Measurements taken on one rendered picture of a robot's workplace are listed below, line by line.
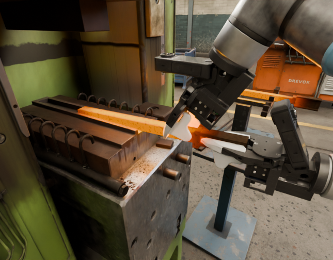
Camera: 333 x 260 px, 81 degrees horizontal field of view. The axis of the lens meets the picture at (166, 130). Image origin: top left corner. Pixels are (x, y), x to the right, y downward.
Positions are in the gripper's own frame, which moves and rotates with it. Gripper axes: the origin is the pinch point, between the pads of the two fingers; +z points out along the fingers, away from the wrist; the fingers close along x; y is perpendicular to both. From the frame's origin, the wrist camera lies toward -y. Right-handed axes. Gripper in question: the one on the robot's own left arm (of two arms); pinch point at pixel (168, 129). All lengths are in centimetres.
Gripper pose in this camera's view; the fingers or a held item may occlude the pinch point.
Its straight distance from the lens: 45.2
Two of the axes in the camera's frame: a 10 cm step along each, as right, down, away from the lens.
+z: -4.2, 6.5, 6.3
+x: 4.8, -4.3, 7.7
